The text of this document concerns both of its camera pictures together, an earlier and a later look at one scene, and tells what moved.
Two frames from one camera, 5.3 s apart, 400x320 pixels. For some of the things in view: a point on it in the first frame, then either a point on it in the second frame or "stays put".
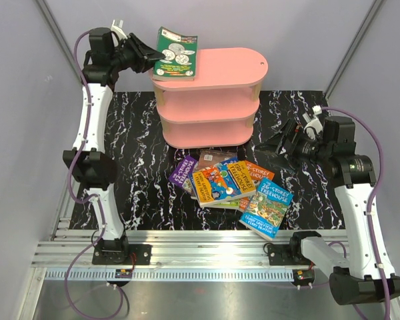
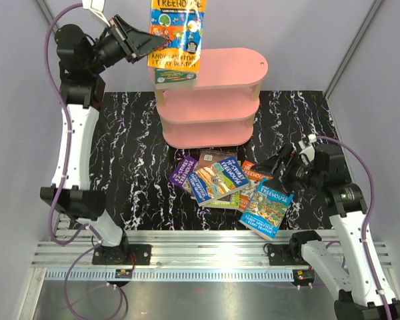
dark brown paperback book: [209, 157] stays put
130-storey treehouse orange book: [223, 183] -> [181, 23]
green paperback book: [181, 53] -> [175, 79]
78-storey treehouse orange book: [257, 173] stays put
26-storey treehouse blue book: [266, 209] stays put
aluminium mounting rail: [177, 255] stays put
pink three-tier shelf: [217, 109] stays put
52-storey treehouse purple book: [181, 175] stays put
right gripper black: [287, 161] -> [285, 155]
